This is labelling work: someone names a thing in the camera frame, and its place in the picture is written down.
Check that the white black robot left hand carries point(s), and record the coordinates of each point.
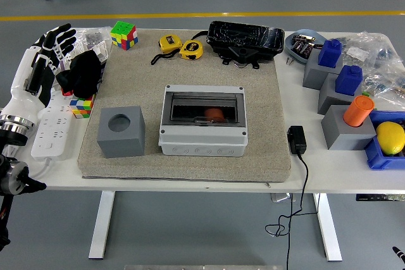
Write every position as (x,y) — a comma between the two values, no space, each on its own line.
(25,93)

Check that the black cloth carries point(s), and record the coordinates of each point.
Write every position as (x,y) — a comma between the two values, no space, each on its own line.
(80,74)

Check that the blue bottle-shaped block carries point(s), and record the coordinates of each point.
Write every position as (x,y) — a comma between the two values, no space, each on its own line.
(329,53)
(348,80)

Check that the small green piece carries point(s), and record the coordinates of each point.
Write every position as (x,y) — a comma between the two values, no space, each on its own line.
(366,93)

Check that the black plastic tray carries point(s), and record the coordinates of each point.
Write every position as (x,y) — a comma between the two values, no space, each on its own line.
(243,37)

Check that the yellow lemon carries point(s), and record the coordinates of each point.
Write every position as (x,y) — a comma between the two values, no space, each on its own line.
(390,138)

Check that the orange cylinder battery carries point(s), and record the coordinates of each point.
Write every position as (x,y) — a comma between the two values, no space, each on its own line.
(214,114)
(357,112)

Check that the small metal screws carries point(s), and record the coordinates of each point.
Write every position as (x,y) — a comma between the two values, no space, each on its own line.
(289,60)

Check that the blue-grey bowl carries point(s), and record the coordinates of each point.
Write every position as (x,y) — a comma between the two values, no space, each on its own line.
(292,52)

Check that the clear bag with white parts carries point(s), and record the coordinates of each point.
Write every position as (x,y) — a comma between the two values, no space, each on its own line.
(91,34)

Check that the dark small parts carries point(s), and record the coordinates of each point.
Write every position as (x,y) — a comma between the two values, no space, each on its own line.
(302,45)

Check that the black power adapter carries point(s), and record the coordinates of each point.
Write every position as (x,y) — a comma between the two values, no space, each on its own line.
(296,139)

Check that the blue plastic bin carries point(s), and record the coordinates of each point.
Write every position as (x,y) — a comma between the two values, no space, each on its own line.
(375,156)

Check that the white table leg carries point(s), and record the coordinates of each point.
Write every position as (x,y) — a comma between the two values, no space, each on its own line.
(327,229)
(101,225)

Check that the clear bags of components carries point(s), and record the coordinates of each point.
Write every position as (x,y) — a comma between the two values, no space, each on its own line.
(379,61)

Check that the silver bracket under table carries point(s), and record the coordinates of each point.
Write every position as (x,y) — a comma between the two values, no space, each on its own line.
(281,197)

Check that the black table control panel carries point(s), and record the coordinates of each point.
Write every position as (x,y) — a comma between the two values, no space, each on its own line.
(379,197)

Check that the grey electrical box clear lid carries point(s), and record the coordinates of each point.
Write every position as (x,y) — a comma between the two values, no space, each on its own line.
(202,143)

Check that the yellow tape measure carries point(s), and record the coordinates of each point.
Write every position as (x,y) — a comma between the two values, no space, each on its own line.
(191,50)
(170,43)

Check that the colourful puzzle cube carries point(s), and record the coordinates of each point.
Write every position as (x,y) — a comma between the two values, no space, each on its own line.
(81,107)
(123,34)

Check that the grey-brown mat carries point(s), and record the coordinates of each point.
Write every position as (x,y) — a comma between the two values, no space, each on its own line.
(190,169)

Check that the grey block holder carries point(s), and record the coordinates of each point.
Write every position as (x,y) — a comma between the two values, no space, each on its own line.
(329,99)
(313,74)
(345,137)
(126,140)

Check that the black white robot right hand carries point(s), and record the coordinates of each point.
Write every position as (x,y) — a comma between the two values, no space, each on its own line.
(399,253)

